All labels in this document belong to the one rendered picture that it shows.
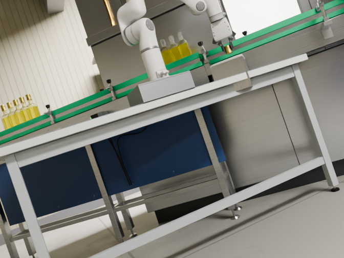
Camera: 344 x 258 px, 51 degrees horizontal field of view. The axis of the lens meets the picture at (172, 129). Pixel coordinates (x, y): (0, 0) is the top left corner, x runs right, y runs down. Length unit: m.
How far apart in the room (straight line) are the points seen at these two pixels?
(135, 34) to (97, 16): 0.91
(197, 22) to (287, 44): 0.60
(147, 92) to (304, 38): 0.95
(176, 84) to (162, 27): 0.83
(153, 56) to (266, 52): 0.69
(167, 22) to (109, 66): 0.51
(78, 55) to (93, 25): 2.09
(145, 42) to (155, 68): 0.13
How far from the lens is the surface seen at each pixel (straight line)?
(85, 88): 4.62
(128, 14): 1.82
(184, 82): 1.67
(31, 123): 2.54
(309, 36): 2.12
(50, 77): 4.63
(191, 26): 2.37
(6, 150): 1.55
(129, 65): 2.50
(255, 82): 1.90
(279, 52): 2.11
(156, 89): 1.62
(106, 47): 2.59
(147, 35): 1.74
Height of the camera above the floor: 0.60
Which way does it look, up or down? level
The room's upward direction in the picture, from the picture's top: 19 degrees counter-clockwise
